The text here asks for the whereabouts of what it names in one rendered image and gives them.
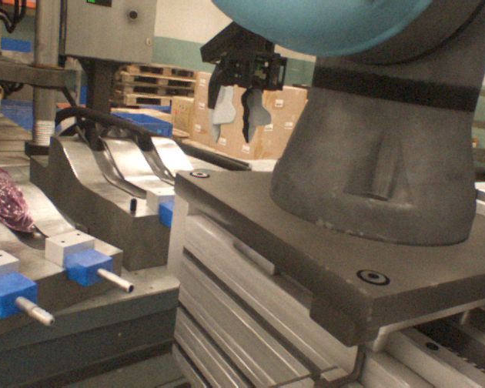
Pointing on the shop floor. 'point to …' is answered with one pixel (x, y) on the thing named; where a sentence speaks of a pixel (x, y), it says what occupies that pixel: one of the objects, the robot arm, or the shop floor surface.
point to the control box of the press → (105, 45)
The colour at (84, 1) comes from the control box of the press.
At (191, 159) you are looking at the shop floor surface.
